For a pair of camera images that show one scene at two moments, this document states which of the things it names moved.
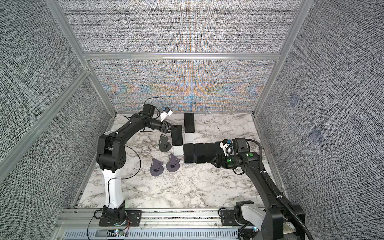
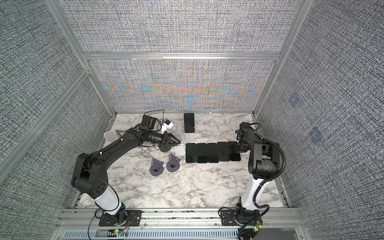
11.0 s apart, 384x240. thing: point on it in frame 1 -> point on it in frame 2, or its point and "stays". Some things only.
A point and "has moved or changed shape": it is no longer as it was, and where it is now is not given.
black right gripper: (221, 161) -> (240, 150)
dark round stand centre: (167, 149) stays
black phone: (199, 152) stays
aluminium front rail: (164, 224) stays
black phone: (209, 151) stays
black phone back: (189, 122) stays
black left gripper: (164, 129) -> (167, 139)
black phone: (188, 153) stays
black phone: (177, 136) has moved or changed shape
